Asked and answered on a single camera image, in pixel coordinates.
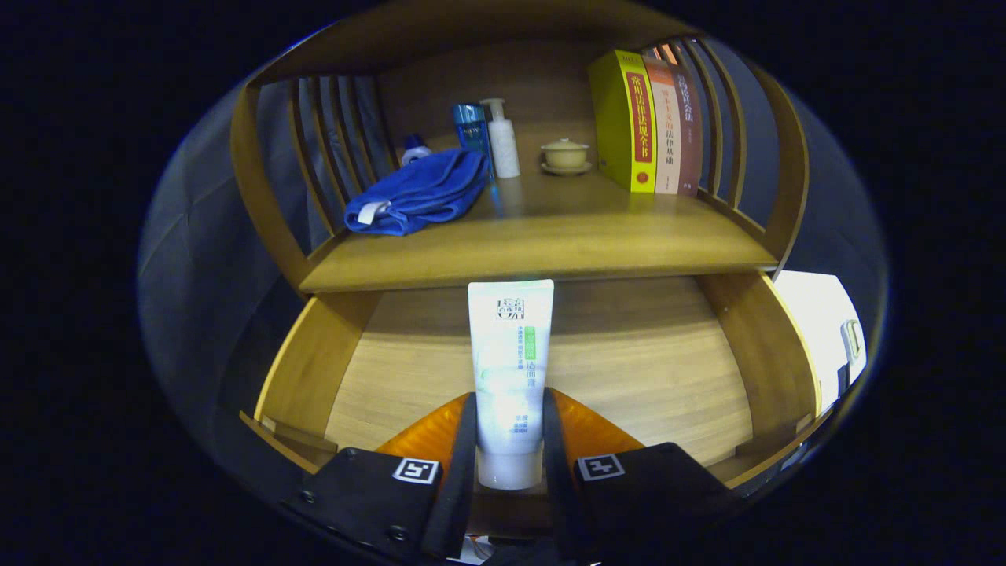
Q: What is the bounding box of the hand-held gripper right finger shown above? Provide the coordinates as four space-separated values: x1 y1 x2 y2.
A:
542 388 740 563

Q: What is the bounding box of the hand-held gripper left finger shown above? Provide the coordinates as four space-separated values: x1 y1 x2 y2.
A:
287 391 479 563

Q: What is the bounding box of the white facial cleanser tube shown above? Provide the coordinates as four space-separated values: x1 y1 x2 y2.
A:
468 279 555 491

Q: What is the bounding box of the wooden drawer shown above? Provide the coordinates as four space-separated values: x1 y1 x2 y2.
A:
240 271 834 535

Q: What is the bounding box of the wooden countertop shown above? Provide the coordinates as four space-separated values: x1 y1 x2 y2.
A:
299 169 779 294

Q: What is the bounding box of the white side cabinet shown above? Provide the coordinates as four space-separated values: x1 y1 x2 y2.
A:
774 270 868 417

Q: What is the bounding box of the wooden cabinet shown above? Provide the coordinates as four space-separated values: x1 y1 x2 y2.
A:
229 0 810 296

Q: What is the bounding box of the blue folded towel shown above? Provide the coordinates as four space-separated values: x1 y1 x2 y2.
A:
343 148 490 237

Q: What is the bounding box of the beige lidded teacup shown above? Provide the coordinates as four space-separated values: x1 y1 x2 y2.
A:
540 138 593 176

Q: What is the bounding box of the white pump bottle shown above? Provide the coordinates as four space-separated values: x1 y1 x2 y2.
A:
480 97 521 179

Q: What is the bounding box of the clear blue bottle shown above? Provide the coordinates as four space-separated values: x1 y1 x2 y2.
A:
451 103 494 180

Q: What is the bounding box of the black backdrop cloth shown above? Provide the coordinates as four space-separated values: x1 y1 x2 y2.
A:
138 39 889 472

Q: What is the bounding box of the yellow book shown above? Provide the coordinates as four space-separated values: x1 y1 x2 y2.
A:
587 50 657 193

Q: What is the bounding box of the beige orange book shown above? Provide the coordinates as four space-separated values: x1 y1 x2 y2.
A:
642 55 682 195

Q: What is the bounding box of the brown book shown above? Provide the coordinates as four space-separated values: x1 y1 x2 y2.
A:
668 61 704 197

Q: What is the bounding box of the pale green handle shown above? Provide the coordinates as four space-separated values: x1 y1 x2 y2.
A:
839 318 865 364

